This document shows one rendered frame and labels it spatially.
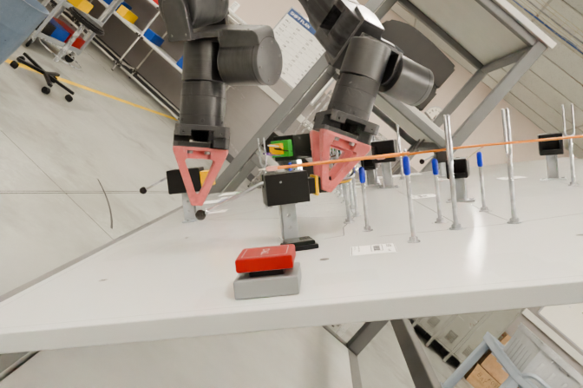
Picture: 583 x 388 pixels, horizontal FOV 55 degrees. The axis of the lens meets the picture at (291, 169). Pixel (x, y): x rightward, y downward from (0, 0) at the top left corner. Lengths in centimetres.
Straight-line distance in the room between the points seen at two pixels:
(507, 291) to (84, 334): 34
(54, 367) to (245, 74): 41
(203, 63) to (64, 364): 40
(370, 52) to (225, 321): 41
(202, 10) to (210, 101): 11
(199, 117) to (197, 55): 8
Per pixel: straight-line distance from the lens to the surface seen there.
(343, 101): 72
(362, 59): 73
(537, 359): 462
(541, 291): 48
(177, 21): 69
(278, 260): 48
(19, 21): 419
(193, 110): 69
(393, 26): 178
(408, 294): 46
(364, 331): 167
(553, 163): 120
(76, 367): 77
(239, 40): 67
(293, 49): 861
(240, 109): 862
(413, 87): 78
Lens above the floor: 121
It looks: 4 degrees down
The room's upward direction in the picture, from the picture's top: 41 degrees clockwise
